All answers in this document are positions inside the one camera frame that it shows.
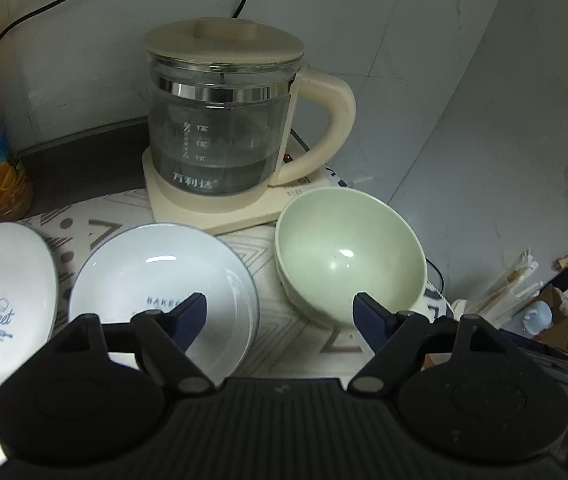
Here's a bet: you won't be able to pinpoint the white plate with grey rim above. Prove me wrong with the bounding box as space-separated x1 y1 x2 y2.
67 223 261 377

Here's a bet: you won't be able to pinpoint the cardboard box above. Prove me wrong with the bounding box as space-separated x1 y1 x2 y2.
538 284 568 357

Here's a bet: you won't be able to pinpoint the pale green bowl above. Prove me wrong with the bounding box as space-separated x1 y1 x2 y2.
276 255 360 330
275 187 427 325

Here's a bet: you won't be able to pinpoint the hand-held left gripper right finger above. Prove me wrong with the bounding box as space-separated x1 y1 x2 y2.
346 291 503 394

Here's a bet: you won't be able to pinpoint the glass kettle with beige lid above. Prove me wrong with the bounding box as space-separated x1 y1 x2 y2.
144 16 357 197

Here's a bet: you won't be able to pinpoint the wrapped chopsticks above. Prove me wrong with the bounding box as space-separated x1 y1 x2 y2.
483 247 551 322

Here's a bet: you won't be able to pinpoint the beige kettle base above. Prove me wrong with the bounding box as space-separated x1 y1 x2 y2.
142 130 352 236

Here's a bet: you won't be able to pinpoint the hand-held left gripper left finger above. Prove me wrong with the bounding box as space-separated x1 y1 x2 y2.
64 292 217 394

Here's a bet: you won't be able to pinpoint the patterned table mat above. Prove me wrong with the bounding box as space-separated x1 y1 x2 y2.
14 187 461 380

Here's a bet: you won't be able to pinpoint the light blue plastic item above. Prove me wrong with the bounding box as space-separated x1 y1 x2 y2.
519 300 553 337

